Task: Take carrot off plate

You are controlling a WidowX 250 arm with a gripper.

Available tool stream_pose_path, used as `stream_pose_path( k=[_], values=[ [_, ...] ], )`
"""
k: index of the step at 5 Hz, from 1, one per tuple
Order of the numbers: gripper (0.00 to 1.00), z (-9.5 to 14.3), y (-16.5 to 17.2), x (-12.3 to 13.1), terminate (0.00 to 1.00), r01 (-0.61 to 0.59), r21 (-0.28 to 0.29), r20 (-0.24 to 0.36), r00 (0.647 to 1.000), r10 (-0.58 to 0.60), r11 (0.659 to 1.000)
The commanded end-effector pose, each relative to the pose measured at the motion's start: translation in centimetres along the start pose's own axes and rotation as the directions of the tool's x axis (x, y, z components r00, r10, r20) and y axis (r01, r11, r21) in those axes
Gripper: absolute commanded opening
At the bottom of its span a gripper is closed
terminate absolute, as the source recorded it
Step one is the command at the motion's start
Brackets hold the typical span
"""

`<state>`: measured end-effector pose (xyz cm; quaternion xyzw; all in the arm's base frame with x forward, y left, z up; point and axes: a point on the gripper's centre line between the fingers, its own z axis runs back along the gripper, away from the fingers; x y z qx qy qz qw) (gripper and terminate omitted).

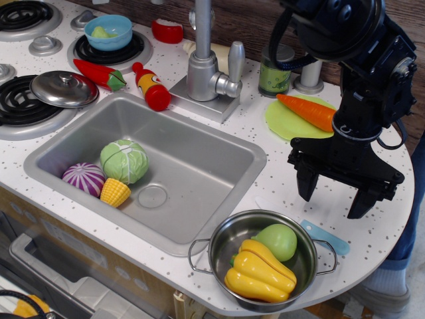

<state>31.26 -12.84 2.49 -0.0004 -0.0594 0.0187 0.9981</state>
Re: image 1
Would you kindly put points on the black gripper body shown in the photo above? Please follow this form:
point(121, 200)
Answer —
point(349, 161)

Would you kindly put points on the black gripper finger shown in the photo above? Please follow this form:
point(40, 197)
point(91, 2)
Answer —
point(363, 202)
point(307, 177)

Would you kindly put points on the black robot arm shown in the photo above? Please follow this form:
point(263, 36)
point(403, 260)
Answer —
point(377, 62)

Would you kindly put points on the orange toy carrot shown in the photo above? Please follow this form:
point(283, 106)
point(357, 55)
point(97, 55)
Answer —
point(316, 114)

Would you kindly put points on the light green plate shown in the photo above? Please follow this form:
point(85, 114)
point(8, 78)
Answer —
point(285, 123)

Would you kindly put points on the blue white toy knife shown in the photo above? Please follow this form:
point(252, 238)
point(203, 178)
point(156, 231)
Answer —
point(340, 246)

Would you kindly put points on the green toy pear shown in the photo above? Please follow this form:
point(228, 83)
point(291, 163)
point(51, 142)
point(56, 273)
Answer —
point(280, 239)

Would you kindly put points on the grey shoe with sock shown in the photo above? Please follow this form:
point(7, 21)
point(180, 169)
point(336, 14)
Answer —
point(384, 292)

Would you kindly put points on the green toy can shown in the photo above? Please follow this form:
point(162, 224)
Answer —
point(273, 81)

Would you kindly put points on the yellow toy bell pepper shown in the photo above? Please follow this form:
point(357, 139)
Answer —
point(257, 274)

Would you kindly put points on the grey toy sink basin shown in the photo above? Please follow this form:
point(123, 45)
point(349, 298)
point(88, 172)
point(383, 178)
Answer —
point(197, 175)

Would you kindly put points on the silver toy faucet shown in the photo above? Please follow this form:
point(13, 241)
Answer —
point(206, 91)

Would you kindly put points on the cream toy bottle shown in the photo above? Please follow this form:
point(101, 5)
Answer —
point(220, 51)

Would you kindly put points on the red toy ketchup bottle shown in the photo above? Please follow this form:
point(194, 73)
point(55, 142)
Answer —
point(154, 92)

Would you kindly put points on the green toy cabbage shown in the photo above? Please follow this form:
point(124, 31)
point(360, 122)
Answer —
point(124, 160)

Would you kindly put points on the yellow toy corn piece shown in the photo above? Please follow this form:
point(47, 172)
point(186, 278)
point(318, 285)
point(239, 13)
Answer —
point(114, 192)

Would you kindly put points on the red white toy food slice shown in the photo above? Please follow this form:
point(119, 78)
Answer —
point(167, 31)

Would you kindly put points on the back right stove burner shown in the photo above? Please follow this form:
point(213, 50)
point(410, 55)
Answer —
point(139, 49)

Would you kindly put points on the stove burner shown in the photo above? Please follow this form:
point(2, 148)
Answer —
point(25, 117)
point(27, 20)
point(139, 49)

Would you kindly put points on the purple toy onion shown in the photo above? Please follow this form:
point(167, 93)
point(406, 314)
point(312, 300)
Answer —
point(87, 177)

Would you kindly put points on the red toy chili pepper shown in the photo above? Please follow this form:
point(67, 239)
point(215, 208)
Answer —
point(104, 76)

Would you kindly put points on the blue plastic bowl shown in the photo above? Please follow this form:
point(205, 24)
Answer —
point(109, 32)

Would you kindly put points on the steel pot lid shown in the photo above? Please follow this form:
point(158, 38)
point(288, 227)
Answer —
point(64, 89)

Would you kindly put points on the green toy food piece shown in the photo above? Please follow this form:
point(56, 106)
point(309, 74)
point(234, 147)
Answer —
point(100, 33)

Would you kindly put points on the grey stove knob rear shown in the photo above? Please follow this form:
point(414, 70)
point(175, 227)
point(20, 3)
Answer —
point(78, 23)

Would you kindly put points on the grey stove knob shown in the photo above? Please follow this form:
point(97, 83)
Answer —
point(45, 46)
point(7, 72)
point(78, 23)

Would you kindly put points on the front left stove burner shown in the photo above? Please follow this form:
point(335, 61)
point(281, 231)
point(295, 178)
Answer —
point(25, 117)

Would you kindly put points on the grey stove knob left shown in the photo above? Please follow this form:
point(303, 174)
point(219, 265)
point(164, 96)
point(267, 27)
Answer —
point(7, 72)

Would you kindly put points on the back left stove burner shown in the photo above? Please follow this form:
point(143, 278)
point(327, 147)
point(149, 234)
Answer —
point(27, 20)

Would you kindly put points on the white cylinder post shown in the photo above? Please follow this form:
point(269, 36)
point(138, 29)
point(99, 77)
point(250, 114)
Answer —
point(309, 81)

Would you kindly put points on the steel pot with handles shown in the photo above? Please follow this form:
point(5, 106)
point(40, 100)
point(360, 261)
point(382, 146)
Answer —
point(312, 257)

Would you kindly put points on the toy oven door handle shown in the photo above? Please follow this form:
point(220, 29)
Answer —
point(50, 272)

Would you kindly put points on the yellow object with black cable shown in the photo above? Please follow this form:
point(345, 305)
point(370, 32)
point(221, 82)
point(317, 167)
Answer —
point(28, 306)

